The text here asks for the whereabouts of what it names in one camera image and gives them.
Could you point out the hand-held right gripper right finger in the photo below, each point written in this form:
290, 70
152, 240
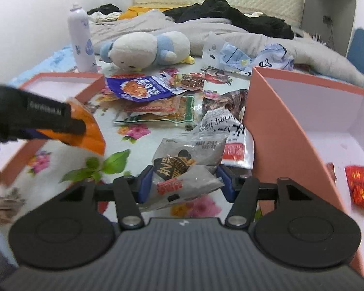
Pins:
225, 185

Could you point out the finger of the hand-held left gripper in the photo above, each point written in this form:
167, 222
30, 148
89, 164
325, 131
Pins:
72, 126

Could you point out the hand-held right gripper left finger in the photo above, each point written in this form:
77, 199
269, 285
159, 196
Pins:
146, 185

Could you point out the orange snack packet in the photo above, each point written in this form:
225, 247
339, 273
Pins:
89, 133

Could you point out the grey snack packet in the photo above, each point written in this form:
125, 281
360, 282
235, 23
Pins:
188, 163

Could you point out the pink cardboard box lid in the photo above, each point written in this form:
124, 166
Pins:
63, 83

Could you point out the pink cardboard box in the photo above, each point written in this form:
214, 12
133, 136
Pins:
279, 145

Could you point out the red packet of brown sticks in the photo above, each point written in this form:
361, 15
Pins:
190, 81

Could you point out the white snack packet red label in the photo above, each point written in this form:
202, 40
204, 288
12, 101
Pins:
230, 139

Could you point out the purple snack packet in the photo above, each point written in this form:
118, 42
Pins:
136, 88

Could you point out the green-edged snack packet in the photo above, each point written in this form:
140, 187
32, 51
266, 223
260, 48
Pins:
170, 112

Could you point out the dark brown snack packet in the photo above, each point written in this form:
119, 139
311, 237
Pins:
224, 101

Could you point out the white spray bottle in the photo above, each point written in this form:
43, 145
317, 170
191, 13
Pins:
80, 33

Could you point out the white and blue plush toy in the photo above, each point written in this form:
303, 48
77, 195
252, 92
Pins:
139, 48

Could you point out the small pile of dark clothes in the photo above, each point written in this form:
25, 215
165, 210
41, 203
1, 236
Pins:
104, 9

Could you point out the yellow cloth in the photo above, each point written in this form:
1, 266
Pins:
133, 12

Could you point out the crumpled light blue bag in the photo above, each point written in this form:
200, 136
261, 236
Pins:
248, 57

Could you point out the shiny red snack packet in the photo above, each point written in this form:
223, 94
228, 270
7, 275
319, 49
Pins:
359, 185

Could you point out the grey blanket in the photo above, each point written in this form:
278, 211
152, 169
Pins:
224, 33

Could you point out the black clothing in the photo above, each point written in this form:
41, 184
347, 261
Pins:
230, 12

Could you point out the blue chair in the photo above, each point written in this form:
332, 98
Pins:
362, 47

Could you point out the white desk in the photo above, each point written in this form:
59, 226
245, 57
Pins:
333, 3

